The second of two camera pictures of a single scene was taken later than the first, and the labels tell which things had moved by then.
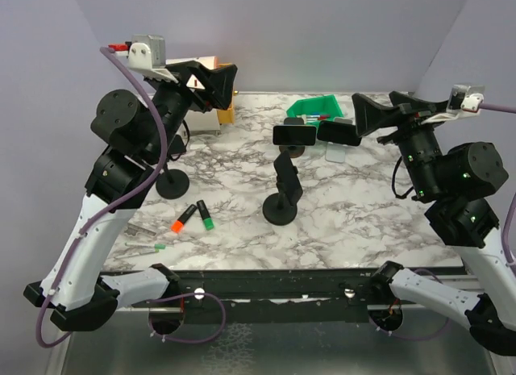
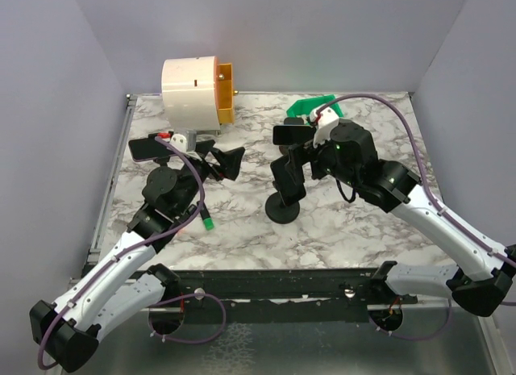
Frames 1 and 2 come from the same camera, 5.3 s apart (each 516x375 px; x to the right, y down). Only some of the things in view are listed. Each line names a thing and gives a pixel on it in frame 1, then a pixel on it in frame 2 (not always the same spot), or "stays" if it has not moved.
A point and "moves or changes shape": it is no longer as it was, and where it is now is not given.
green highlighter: x=208 y=222 stays
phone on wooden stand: x=292 y=135 stays
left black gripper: x=218 y=85 to x=229 y=160
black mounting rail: x=261 y=296 stays
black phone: x=288 y=177 moves or changes shape
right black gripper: x=409 y=112 to x=308 y=152
